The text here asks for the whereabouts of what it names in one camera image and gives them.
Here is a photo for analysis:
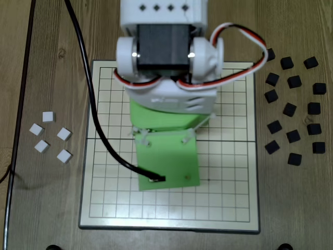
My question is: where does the thick black camera cable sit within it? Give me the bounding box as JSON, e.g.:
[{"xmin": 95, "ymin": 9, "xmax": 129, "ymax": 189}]
[{"xmin": 63, "ymin": 0, "xmax": 167, "ymax": 183}]

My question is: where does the white zip tie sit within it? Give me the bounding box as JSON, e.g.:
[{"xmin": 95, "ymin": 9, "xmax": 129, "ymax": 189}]
[
  {"xmin": 191, "ymin": 113, "xmax": 216, "ymax": 132},
  {"xmin": 129, "ymin": 127, "xmax": 152, "ymax": 148}
]

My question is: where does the white grid go board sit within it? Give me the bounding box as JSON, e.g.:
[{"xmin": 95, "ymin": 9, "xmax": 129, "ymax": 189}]
[{"xmin": 78, "ymin": 60, "xmax": 261, "ymax": 234}]

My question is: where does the white cube stone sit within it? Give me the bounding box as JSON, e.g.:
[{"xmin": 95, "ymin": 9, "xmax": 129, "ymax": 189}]
[
  {"xmin": 56, "ymin": 148, "xmax": 73, "ymax": 164},
  {"xmin": 42, "ymin": 111, "xmax": 56, "ymax": 123},
  {"xmin": 29, "ymin": 123, "xmax": 45, "ymax": 136},
  {"xmin": 34, "ymin": 140, "xmax": 50, "ymax": 154},
  {"xmin": 56, "ymin": 128, "xmax": 72, "ymax": 142}
]

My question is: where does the green camera mount plate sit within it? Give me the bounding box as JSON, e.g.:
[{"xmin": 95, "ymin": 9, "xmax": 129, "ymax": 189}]
[{"xmin": 134, "ymin": 129, "xmax": 201, "ymax": 193}]

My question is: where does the black table edge strip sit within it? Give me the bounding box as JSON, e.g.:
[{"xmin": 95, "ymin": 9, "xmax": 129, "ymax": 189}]
[{"xmin": 4, "ymin": 0, "xmax": 37, "ymax": 250}]

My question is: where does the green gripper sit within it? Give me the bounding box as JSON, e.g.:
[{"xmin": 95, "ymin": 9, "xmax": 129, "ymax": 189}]
[{"xmin": 129, "ymin": 99, "xmax": 209, "ymax": 132}]

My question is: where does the red white black servo wire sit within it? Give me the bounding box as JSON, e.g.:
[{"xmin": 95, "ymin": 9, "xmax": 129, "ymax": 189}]
[{"xmin": 113, "ymin": 22, "xmax": 268, "ymax": 91}]

